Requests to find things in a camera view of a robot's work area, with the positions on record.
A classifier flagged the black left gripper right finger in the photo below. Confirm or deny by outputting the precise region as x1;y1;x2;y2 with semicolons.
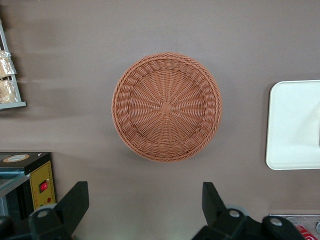
191;181;248;240

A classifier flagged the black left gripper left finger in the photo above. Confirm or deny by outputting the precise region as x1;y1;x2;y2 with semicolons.
28;180;90;240

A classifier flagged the cream rectangular plastic tray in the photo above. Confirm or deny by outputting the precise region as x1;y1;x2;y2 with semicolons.
265;79;320;171

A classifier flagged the round brown wicker basket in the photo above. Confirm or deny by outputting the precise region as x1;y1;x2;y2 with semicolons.
110;51;223;164

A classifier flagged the black food warmer machine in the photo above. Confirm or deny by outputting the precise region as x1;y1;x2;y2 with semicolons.
0;150;57;222

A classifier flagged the grey metal display rack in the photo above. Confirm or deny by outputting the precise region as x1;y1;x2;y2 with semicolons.
0;16;27;111

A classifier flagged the clear bag of fried snacks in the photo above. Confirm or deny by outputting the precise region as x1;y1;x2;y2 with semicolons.
0;49;18;76
0;79;19;104

